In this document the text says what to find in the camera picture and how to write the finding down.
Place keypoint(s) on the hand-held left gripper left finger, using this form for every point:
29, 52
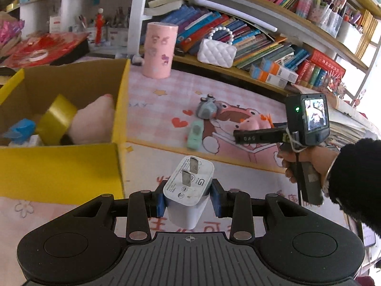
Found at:
159, 205

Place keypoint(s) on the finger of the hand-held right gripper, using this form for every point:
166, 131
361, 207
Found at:
259, 137

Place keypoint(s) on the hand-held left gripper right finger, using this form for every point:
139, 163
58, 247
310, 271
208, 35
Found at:
216, 199

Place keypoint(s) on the small pink orange-crested toy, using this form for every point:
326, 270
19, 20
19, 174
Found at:
253, 122

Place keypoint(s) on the white plug charger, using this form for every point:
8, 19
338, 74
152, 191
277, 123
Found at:
184, 190

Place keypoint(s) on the yellow cardboard box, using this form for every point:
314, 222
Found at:
59, 169

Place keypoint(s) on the pink plush toy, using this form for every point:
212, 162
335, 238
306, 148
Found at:
92, 122

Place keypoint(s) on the yellow tape roll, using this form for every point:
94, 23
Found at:
56, 119

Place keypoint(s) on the blue paper toy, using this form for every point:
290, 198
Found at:
20, 128

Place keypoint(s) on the person's right hand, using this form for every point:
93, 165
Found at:
321, 158

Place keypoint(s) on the standing red and green books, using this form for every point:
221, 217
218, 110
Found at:
309, 74

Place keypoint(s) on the orange and white box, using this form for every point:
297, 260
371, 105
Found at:
279, 71
268, 77

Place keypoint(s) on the small colourful figurine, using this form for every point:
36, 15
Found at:
336, 84

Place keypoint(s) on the grey toy figure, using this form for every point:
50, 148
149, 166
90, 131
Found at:
206, 107

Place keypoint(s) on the green toy car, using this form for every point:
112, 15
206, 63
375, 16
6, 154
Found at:
195, 134

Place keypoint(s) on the thick red dictionary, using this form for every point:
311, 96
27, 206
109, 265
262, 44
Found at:
327, 62

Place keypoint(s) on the long row of slanted books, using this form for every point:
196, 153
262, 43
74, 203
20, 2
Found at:
253, 41

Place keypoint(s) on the white pen holder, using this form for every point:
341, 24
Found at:
351, 29

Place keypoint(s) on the clear holder of markers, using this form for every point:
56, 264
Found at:
326, 15

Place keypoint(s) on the stack of yellow booklets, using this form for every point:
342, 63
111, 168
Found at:
367, 32

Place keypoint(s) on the pink patterned tube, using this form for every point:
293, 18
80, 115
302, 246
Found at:
306, 0

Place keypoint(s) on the white paper roll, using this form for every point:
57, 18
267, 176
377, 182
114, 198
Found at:
238, 13

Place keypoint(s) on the pink cartoon cylinder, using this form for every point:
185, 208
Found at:
159, 50

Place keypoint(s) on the small lying bottle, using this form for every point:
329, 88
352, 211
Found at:
129, 59

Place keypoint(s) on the cream lying book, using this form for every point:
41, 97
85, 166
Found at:
166, 3

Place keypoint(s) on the white bookshelf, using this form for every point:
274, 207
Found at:
137, 12

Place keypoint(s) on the group of pencil cups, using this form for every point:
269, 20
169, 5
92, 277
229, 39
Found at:
117, 29

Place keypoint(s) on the white tape roll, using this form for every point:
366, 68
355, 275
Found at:
36, 55

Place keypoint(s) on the pile of red packets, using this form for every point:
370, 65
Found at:
44, 47

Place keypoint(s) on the white box with red stripe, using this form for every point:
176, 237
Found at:
56, 23

